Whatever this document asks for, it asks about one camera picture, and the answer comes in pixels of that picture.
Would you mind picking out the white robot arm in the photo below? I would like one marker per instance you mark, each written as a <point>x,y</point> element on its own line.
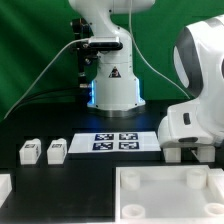
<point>199,63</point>

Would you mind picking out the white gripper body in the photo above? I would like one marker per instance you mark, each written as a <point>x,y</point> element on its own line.
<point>167,141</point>

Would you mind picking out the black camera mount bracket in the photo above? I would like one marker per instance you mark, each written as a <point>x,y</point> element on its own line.
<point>85,55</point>

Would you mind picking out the white square table top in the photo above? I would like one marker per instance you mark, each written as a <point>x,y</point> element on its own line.
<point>165,195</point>

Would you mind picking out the white sheet with markers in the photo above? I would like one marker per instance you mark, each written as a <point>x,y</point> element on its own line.
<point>114,142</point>

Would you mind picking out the white obstacle left edge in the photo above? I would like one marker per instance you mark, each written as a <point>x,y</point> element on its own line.
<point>5,187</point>

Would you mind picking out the white obstacle edge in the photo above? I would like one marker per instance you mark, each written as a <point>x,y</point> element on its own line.
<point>215,182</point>
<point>5,187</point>

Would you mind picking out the white obstacle right edge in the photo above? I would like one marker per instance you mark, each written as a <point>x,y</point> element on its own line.
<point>215,182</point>

